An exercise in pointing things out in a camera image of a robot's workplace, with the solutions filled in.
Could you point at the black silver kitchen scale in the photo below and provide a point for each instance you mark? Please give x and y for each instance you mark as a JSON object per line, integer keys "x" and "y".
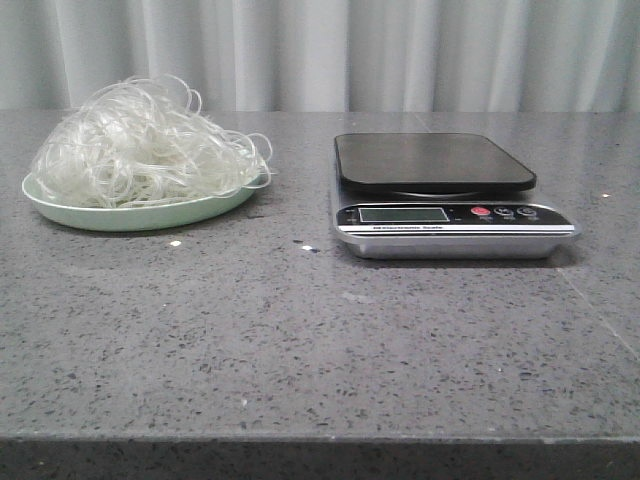
{"x": 440, "y": 196}

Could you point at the white pleated curtain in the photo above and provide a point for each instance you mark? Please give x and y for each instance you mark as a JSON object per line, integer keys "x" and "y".
{"x": 414, "y": 56}

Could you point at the white translucent vermicelli bundle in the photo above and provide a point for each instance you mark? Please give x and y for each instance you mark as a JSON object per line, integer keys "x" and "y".
{"x": 145, "y": 142}

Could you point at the pale green round plate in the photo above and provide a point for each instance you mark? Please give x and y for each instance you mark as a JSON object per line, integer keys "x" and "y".
{"x": 137, "y": 219}

